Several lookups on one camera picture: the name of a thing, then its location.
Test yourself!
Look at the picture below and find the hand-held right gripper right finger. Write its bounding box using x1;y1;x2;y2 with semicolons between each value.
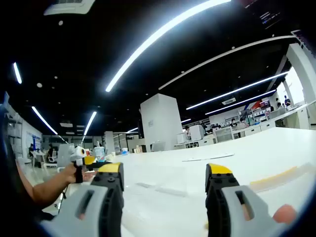
205;162;281;237

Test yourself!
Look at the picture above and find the white box appliance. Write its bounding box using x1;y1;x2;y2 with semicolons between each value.
190;124;205;141

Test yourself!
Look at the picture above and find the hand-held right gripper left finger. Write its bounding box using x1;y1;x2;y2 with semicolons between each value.
40;162;124;237

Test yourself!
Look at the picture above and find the row of white office cabinets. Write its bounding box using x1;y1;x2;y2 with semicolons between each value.
174;105;311;149

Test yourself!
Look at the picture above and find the person's left hand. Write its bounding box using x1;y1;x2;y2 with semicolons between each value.
63;163;96;185

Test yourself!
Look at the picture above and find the flat white strip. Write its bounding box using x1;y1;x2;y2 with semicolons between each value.
182;152;235;162

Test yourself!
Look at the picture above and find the person's right hand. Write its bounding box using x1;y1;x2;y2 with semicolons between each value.
273;204;297;226

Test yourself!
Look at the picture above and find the clear lid with yellow latches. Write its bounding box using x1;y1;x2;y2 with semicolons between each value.
249;162;316;194

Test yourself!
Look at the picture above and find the ceiling light strip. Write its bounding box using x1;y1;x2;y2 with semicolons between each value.
205;89;277;116
105;0;232;92
83;111;97;136
31;106;58;135
13;62;22;84
186;71;289;111

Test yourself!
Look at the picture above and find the white cup with blue print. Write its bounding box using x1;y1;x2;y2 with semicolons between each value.
95;145;107;158

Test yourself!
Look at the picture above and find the grey laptop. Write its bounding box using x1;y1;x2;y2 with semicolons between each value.
151;141;166;152

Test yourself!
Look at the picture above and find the white square column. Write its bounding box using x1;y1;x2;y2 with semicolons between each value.
140;93;183;152
285;43;316;106

